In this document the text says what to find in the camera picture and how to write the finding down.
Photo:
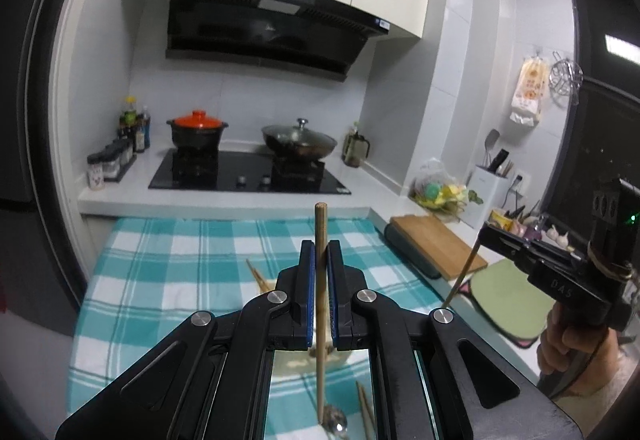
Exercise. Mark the black glass cooktop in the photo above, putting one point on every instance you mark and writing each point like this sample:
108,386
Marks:
240,174

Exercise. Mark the dark sauce bottle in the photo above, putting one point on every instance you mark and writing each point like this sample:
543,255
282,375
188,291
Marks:
143,132

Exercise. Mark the black pot with orange lid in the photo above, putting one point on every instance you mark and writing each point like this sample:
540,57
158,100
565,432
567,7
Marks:
197,129

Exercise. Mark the yellow box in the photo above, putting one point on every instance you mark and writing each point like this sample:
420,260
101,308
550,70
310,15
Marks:
500,221

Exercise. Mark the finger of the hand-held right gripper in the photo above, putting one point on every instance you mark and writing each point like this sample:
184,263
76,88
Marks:
530,260
530,241

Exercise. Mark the dark window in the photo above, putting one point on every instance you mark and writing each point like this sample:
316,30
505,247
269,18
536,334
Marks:
595,129

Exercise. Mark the cream utensil container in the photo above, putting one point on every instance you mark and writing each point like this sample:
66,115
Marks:
290,362

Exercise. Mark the brown glass jug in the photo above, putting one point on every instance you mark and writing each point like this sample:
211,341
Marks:
355,149

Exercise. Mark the hanging printed bag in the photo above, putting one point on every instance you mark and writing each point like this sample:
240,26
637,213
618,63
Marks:
530,89

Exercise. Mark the person's right forearm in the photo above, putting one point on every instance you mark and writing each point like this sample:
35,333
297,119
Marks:
615,385

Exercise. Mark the person's right hand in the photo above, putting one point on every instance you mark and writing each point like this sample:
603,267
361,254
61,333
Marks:
560,340

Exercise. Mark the grey refrigerator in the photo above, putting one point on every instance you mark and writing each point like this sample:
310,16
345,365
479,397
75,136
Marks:
30,169

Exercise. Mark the green mat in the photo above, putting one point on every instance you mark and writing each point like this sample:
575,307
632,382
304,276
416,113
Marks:
510,305

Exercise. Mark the white wall socket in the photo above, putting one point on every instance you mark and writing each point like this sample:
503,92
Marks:
521,182

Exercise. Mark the yellow capped sauce bottle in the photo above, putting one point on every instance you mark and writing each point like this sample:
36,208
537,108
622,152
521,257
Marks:
128,117

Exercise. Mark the wooden chopstick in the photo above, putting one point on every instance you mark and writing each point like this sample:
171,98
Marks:
462,272
256,274
365,407
265,285
320,230

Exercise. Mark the grey spatula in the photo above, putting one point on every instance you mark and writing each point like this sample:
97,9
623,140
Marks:
492,139

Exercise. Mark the garlic bulbs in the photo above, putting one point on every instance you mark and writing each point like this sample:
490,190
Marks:
557,236

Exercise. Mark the teal white checkered tablecloth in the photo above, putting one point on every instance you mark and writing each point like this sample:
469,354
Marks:
165,270

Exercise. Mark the wooden cutting board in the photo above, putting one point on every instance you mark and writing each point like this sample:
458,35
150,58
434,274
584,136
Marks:
440,245

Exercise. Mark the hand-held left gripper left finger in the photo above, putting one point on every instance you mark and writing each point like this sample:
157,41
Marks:
310,290

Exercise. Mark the plastic bag with sponges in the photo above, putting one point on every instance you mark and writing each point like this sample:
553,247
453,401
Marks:
440,192

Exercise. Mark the black range hood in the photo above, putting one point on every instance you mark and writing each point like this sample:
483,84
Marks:
260,29

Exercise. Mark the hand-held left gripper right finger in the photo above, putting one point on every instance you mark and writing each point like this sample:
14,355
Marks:
334,290

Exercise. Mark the metal spoon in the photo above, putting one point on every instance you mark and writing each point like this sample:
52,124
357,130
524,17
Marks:
336,420

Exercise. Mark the wok with glass lid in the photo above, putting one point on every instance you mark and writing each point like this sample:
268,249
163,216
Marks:
300,139

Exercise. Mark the row of spice jars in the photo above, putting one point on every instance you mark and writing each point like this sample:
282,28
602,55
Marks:
112,162

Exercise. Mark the white knife holder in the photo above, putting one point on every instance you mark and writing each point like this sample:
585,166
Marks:
492,200

